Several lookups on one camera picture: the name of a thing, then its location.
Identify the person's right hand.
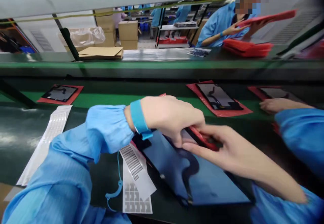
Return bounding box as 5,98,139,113
182,124,269,182

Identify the person's left hand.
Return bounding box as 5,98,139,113
140,96,206,149

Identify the large black display panel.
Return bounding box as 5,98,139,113
131,129,256,207

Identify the white sheet of barcode labels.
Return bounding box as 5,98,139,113
119,143,157,202

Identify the small stack of printed packets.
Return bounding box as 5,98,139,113
187,47,212,57

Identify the silver foil sheet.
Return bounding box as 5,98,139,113
122,48,196,61

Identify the white sheet of square stickers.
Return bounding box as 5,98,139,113
122,183,154,214

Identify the metal shelf rack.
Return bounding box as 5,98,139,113
155,3,211,49

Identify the stack of red bags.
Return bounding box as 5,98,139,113
222,38,275,58

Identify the stack of cardboard boxes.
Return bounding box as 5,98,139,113
94,8,139,50

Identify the stack of flat cardboard sheets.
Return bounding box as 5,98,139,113
78,46,124,60

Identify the cardboard box with clear liner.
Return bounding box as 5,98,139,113
57,26,106,53

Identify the long white label strip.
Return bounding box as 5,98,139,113
16,104,73,186

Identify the blue coiled wrist cord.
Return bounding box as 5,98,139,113
105,150,125,212

